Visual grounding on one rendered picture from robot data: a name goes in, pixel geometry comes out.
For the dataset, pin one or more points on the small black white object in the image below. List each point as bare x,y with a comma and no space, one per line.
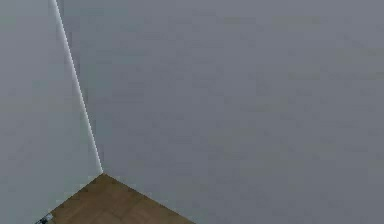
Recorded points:
45,219

